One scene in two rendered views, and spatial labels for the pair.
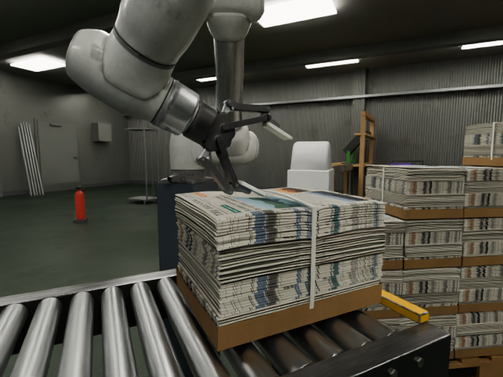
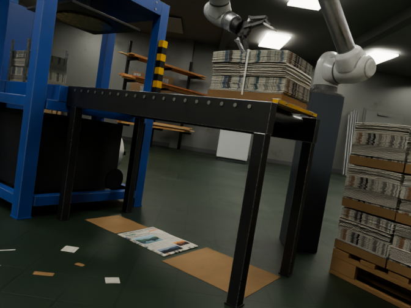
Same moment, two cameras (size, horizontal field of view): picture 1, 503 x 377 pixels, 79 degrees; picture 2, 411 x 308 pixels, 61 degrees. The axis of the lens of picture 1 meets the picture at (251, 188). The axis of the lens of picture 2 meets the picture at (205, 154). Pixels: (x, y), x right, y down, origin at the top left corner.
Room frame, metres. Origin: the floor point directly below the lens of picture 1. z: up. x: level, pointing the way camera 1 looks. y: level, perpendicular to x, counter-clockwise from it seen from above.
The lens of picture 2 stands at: (-0.26, -1.42, 0.65)
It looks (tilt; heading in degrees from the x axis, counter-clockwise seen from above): 4 degrees down; 63
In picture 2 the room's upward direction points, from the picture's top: 9 degrees clockwise
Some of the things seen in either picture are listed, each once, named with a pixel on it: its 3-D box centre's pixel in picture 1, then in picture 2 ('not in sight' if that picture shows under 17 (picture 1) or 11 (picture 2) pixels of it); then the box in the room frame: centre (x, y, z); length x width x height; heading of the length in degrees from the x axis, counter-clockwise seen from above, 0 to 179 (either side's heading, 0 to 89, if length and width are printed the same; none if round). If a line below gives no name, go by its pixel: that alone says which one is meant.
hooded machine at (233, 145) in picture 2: not in sight; (235, 129); (4.58, 6.45, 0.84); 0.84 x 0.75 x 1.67; 154
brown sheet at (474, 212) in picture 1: (461, 206); not in sight; (1.58, -1.09, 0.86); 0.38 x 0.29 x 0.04; 6
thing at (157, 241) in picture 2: not in sight; (158, 240); (0.46, 0.39, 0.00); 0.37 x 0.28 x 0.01; 117
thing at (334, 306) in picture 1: (311, 275); (278, 103); (0.72, -0.15, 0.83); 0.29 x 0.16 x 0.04; 27
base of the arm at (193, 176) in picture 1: (185, 176); (321, 90); (1.39, 0.30, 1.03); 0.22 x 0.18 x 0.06; 154
